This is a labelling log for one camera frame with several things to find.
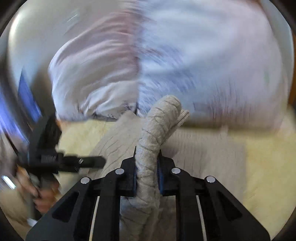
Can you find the pink striped pillow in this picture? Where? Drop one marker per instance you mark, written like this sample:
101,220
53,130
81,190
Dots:
94,75

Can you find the yellow patterned bedspread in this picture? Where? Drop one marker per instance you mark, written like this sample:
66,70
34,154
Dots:
270,164

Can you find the person's left hand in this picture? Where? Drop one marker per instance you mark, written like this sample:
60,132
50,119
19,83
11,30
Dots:
43,198

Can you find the blue curtain window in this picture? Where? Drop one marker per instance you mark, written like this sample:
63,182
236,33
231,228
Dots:
19,110

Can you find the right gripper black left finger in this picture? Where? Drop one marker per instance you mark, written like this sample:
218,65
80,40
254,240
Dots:
90,210

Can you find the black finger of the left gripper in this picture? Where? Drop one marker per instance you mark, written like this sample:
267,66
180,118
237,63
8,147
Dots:
73,164

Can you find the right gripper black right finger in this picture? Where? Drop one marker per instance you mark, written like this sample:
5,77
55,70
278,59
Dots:
205,209

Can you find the floral white pillow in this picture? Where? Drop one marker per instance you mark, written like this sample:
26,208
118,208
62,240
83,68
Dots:
219,58

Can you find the beige cable-knit sweater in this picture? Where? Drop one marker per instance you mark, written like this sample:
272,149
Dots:
200,152

